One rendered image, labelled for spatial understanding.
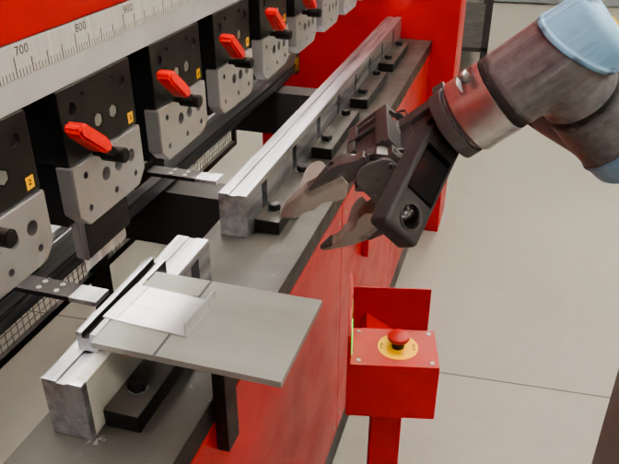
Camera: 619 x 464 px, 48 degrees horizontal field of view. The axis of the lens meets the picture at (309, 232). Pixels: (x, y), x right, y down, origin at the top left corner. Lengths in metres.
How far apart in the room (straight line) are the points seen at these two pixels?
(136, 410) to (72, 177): 0.34
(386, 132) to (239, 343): 0.37
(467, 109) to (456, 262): 2.40
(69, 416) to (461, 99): 0.64
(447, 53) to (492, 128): 2.30
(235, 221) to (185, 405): 0.48
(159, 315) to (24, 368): 1.65
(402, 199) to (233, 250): 0.76
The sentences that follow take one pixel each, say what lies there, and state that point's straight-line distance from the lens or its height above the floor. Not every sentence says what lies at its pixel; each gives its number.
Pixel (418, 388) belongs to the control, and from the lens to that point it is 1.26.
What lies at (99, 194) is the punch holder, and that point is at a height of 1.20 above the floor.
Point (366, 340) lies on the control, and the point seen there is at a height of 0.78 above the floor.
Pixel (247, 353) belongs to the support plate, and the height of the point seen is 1.00.
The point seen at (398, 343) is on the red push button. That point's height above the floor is 0.80.
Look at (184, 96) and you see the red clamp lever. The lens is 0.96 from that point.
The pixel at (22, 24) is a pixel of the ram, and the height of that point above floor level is 1.42.
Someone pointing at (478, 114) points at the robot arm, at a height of 1.35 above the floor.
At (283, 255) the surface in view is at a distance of 1.33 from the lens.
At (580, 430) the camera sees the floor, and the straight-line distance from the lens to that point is 2.35.
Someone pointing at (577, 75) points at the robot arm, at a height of 1.40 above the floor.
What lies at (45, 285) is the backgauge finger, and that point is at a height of 1.00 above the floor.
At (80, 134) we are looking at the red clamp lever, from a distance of 0.76.
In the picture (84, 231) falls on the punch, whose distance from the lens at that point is 0.91.
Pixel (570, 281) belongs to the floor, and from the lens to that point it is 3.04.
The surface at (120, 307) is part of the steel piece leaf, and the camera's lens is 1.01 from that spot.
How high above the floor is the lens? 1.57
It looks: 29 degrees down
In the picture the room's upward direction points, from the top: straight up
